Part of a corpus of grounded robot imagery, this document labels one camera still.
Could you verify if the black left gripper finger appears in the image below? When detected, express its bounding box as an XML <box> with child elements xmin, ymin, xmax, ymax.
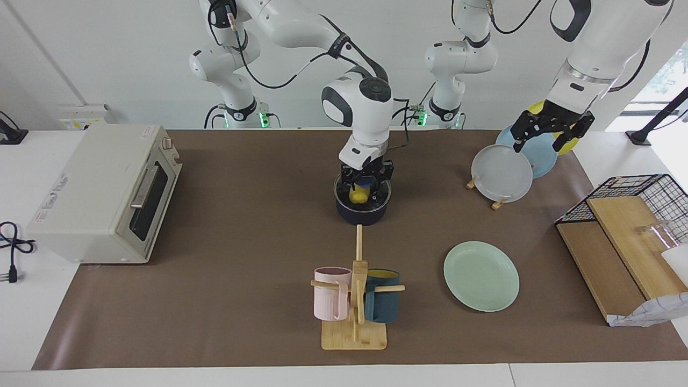
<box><xmin>553</xmin><ymin>120</ymin><xmax>593</xmax><ymax>155</ymax></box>
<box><xmin>511</xmin><ymin>119</ymin><xmax>539</xmax><ymax>155</ymax></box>

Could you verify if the yellow plate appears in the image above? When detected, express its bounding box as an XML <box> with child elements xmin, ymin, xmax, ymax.
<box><xmin>526</xmin><ymin>100</ymin><xmax>581</xmax><ymax>156</ymax></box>

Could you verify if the light blue plate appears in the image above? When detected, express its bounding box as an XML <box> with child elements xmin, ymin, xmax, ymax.
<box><xmin>495</xmin><ymin>125</ymin><xmax>559</xmax><ymax>180</ymax></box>

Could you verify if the grey plate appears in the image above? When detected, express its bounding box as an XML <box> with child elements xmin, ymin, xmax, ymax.
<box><xmin>471</xmin><ymin>144</ymin><xmax>534</xmax><ymax>204</ymax></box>

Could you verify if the wooden plate rack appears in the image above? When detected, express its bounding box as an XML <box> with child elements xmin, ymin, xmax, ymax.
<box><xmin>466</xmin><ymin>176</ymin><xmax>510</xmax><ymax>211</ymax></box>

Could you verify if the light green plate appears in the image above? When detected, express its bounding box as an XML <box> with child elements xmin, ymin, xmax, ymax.
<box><xmin>443</xmin><ymin>241</ymin><xmax>521</xmax><ymax>313</ymax></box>

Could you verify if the pink mug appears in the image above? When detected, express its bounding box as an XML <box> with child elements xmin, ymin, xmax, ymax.
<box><xmin>313</xmin><ymin>267</ymin><xmax>353</xmax><ymax>322</ymax></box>

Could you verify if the window with greenery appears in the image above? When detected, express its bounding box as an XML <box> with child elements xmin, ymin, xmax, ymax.
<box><xmin>628</xmin><ymin>42</ymin><xmax>688</xmax><ymax>117</ymax></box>

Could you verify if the dark teal mug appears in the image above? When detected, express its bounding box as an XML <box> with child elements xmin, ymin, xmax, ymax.
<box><xmin>364</xmin><ymin>269</ymin><xmax>402</xmax><ymax>325</ymax></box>

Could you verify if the brown table mat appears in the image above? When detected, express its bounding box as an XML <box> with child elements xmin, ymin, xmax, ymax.
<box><xmin>31</xmin><ymin>129</ymin><xmax>688</xmax><ymax>371</ymax></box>

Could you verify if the wooden mug tree stand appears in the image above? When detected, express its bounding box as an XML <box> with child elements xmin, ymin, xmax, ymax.
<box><xmin>310</xmin><ymin>225</ymin><xmax>406</xmax><ymax>352</ymax></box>

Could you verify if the white toaster oven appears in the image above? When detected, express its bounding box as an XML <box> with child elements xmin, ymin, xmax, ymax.
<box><xmin>25</xmin><ymin>124</ymin><xmax>184</xmax><ymax>266</ymax></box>

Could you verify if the black stand base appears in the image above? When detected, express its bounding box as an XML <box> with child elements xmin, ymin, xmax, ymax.
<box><xmin>0</xmin><ymin>110</ymin><xmax>29</xmax><ymax>145</ymax></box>

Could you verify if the black pot with purple handle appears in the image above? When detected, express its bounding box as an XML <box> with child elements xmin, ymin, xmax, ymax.
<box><xmin>334</xmin><ymin>177</ymin><xmax>392</xmax><ymax>227</ymax></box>

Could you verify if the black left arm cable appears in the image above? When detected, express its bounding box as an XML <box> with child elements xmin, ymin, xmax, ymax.
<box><xmin>486</xmin><ymin>0</ymin><xmax>653</xmax><ymax>94</ymax></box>

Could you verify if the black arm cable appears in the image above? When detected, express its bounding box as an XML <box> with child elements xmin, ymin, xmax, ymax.
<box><xmin>206</xmin><ymin>10</ymin><xmax>410</xmax><ymax>145</ymax></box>
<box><xmin>486</xmin><ymin>0</ymin><xmax>653</xmax><ymax>94</ymax></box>

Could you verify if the wooden shelf with wire basket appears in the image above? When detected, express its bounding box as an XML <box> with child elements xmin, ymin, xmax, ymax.
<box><xmin>554</xmin><ymin>173</ymin><xmax>688</xmax><ymax>324</ymax></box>

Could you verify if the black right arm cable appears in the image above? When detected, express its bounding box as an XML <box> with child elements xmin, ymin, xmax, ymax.
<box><xmin>206</xmin><ymin>10</ymin><xmax>410</xmax><ymax>145</ymax></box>

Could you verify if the white wall socket box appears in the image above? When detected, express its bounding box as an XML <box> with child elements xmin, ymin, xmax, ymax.
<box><xmin>58</xmin><ymin>104</ymin><xmax>117</xmax><ymax>131</ymax></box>

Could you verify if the black power cord with plug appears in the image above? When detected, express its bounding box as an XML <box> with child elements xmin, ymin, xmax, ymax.
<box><xmin>0</xmin><ymin>221</ymin><xmax>36</xmax><ymax>284</ymax></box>

